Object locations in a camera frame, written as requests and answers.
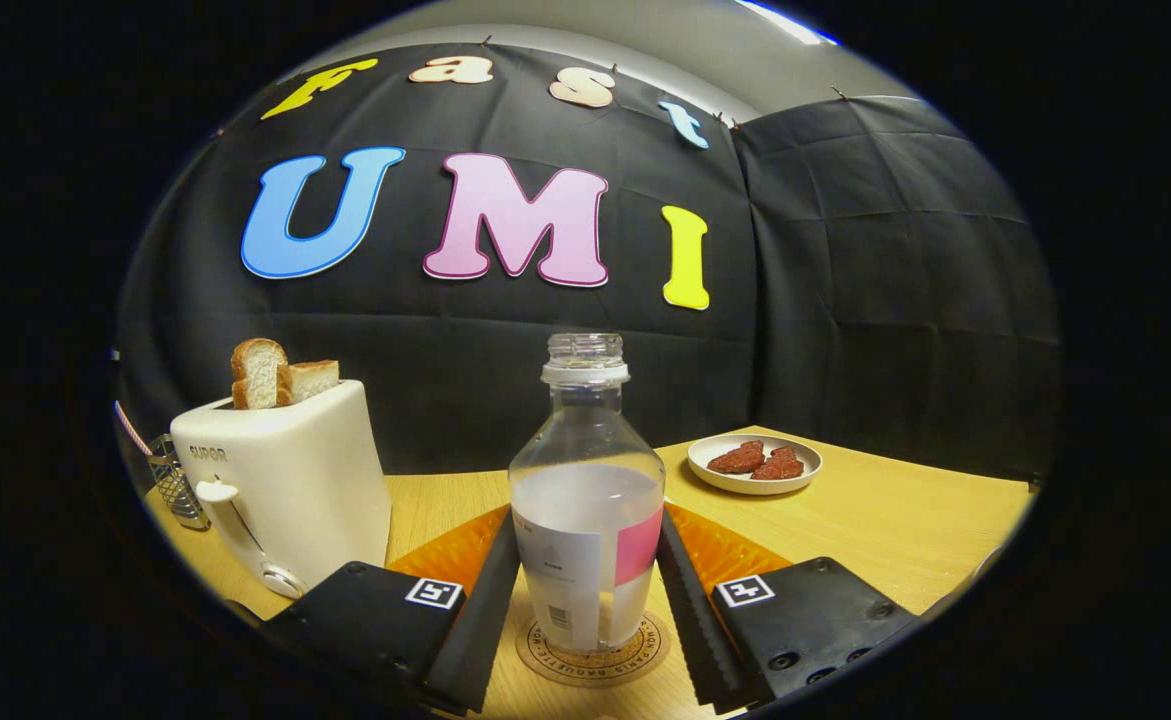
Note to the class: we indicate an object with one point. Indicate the wooden table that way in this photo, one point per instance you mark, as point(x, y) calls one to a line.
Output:
point(895, 540)

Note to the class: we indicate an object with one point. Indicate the round white plate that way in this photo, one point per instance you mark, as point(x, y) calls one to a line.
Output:
point(735, 482)

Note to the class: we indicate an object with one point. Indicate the toasted bread slice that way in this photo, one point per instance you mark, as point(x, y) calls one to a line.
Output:
point(259, 375)
point(313, 380)

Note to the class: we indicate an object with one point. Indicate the clear plastic juice bottle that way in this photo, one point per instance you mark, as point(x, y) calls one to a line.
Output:
point(585, 500)

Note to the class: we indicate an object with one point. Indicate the red meat piece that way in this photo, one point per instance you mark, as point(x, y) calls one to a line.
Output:
point(737, 459)
point(779, 466)

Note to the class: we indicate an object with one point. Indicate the round wooden coaster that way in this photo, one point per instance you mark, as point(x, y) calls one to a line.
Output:
point(595, 668)

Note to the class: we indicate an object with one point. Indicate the cream toaster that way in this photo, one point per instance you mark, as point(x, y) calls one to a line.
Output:
point(295, 480)

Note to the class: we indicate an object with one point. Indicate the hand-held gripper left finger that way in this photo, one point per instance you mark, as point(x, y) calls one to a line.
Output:
point(475, 630)

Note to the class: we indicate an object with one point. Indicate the clear glass jar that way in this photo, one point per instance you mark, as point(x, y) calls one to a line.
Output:
point(178, 490)

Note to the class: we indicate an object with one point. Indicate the pink striped straw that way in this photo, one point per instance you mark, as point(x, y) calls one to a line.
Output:
point(132, 428)

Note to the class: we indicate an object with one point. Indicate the black backdrop cloth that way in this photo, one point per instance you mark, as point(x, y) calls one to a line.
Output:
point(845, 300)

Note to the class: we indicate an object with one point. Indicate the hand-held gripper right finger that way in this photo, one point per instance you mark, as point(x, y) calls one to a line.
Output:
point(700, 630)

